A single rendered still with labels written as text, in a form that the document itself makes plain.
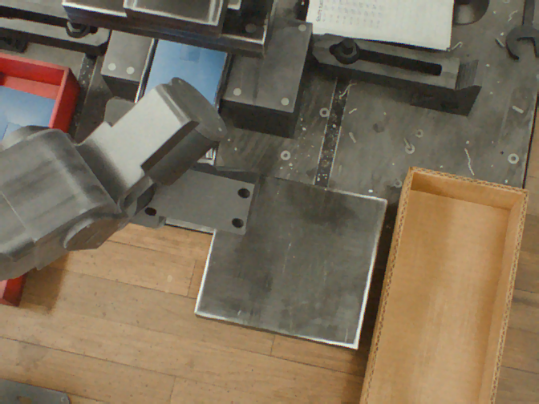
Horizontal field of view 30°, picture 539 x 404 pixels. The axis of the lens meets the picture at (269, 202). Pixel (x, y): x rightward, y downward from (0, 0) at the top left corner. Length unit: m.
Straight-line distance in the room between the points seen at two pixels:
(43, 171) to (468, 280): 0.53
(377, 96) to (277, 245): 0.20
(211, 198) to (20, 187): 0.17
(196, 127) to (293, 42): 0.34
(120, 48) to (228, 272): 0.25
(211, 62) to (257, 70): 0.05
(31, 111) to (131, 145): 0.43
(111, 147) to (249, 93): 0.32
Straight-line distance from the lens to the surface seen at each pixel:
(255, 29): 0.87
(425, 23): 1.10
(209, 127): 0.72
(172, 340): 1.05
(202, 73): 1.03
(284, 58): 1.03
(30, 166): 0.68
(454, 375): 1.05
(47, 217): 0.67
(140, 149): 0.71
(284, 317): 1.03
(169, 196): 0.79
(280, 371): 1.04
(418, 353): 1.04
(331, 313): 1.03
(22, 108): 1.13
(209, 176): 0.78
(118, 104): 0.84
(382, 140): 1.09
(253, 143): 1.09
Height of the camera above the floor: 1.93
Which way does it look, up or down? 75 degrees down
